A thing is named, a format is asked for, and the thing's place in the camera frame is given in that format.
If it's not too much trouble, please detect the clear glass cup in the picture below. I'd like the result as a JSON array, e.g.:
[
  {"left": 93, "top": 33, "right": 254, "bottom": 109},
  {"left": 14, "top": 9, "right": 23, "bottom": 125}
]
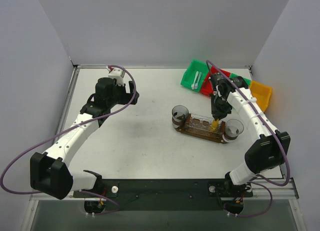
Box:
[{"left": 222, "top": 119, "right": 244, "bottom": 143}]

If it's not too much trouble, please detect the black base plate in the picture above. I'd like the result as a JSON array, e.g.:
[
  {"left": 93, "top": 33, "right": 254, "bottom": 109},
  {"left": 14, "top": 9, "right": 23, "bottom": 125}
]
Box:
[{"left": 73, "top": 178, "right": 253, "bottom": 213}]

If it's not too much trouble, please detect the brown oval wooden tray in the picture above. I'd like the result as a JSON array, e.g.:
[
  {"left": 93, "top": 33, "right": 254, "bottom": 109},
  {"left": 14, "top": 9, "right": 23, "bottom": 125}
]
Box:
[{"left": 174, "top": 115, "right": 234, "bottom": 145}]

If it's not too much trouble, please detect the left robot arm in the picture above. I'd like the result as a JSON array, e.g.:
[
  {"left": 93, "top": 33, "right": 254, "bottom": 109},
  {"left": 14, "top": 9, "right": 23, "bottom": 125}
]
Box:
[{"left": 30, "top": 77, "right": 139, "bottom": 200}]

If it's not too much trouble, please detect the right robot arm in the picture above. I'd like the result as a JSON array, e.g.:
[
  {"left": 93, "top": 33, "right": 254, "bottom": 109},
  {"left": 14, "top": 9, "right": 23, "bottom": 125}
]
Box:
[{"left": 209, "top": 73, "right": 291, "bottom": 186}]

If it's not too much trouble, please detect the grey glass cup with holder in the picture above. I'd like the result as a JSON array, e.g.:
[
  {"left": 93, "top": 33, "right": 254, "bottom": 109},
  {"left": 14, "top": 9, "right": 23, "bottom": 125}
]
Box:
[{"left": 171, "top": 105, "right": 190, "bottom": 129}]

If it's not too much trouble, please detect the green bin with toothbrushes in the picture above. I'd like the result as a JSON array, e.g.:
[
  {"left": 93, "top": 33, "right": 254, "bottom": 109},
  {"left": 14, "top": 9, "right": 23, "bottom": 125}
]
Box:
[{"left": 180, "top": 59, "right": 209, "bottom": 93}]

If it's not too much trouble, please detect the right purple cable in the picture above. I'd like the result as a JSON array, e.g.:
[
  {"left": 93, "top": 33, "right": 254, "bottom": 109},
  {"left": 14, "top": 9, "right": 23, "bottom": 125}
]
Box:
[{"left": 205, "top": 60, "right": 292, "bottom": 218}]

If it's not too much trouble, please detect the green bin with cups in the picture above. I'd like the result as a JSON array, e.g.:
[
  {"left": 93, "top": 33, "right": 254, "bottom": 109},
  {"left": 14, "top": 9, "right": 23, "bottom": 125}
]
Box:
[{"left": 229, "top": 73, "right": 251, "bottom": 88}]

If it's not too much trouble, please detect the purple cable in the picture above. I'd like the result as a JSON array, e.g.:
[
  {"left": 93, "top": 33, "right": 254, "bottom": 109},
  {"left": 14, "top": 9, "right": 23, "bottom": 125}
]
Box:
[
  {"left": 0, "top": 64, "right": 138, "bottom": 216},
  {"left": 205, "top": 60, "right": 292, "bottom": 218}
]

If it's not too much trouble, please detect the red bin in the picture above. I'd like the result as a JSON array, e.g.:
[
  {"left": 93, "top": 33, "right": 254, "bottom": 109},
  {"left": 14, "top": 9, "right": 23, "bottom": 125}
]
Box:
[{"left": 199, "top": 66, "right": 218, "bottom": 97}]

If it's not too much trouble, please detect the aluminium frame rail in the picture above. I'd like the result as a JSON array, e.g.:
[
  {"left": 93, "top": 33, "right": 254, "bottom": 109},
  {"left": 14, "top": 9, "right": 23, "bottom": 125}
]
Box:
[{"left": 31, "top": 173, "right": 299, "bottom": 200}]

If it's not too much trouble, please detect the yellow bin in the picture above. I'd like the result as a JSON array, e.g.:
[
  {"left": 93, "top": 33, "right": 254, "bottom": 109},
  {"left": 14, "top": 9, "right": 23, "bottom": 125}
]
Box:
[{"left": 249, "top": 80, "right": 273, "bottom": 112}]

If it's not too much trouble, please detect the white toothbrush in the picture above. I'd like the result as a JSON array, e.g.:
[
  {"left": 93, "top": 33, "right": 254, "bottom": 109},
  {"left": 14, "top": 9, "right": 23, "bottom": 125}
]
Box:
[{"left": 191, "top": 71, "right": 199, "bottom": 90}]

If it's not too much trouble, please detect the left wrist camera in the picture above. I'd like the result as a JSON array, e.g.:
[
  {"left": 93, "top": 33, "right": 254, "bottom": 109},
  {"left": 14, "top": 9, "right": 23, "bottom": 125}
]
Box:
[{"left": 108, "top": 67, "right": 125, "bottom": 82}]

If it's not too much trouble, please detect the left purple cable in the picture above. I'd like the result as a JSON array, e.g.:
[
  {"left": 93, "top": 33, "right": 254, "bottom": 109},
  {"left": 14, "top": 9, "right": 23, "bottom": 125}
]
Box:
[{"left": 0, "top": 64, "right": 138, "bottom": 216}]

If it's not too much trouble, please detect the yellow toothpaste tube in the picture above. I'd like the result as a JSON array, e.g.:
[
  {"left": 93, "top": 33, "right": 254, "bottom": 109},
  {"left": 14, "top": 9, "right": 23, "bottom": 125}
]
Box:
[{"left": 210, "top": 118, "right": 220, "bottom": 132}]

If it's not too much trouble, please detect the clear acrylic toothbrush rack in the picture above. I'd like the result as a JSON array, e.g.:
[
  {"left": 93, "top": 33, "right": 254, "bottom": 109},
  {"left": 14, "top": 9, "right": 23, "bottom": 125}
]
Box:
[{"left": 184, "top": 112, "right": 227, "bottom": 141}]

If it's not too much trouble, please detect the light blue toothbrush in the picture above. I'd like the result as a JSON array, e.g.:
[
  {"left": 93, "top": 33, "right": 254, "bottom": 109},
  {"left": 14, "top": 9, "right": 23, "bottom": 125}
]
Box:
[{"left": 194, "top": 72, "right": 202, "bottom": 90}]

